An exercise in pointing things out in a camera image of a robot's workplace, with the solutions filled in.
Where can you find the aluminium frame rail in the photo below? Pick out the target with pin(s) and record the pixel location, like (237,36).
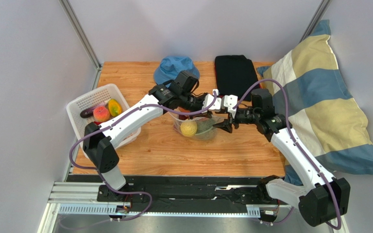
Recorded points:
(80,33)

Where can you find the clear dotted zip top bag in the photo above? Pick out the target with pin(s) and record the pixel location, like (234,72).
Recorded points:
(208,135)

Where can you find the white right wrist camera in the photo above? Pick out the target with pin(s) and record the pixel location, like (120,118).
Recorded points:
(228,104)

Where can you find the blue bucket hat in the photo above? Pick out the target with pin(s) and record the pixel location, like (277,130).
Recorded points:
(171,66)

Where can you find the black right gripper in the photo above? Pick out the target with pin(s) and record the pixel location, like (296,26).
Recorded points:
(232,119)

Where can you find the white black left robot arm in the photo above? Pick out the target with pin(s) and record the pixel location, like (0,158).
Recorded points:
(100,141)

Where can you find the yellow toy lemon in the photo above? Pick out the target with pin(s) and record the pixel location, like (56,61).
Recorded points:
(188,128)

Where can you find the green netted toy melon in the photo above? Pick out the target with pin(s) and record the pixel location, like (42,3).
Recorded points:
(205,125)

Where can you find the black folded cloth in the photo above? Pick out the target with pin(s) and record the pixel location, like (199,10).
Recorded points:
(234,74)

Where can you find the striped blue yellow pillow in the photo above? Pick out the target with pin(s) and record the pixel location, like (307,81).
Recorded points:
(307,85)

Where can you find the yellow green toy mango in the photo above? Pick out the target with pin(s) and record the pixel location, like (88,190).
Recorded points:
(114,107)

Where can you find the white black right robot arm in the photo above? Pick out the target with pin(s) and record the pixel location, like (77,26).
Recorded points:
(321,197)

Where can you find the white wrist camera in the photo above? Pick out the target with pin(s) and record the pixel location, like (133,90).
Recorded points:
(212,102)
(228,104)

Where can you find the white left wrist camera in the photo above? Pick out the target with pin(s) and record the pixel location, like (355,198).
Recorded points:
(212,102)

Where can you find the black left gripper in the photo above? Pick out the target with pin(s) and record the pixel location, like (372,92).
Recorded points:
(202,99)

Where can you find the purple toy eggplant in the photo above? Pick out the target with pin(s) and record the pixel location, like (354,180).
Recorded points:
(87,113)

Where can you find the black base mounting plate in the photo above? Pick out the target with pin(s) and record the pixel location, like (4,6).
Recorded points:
(184,194)

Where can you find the pink toy peach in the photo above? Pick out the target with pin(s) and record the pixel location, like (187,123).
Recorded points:
(101,114)

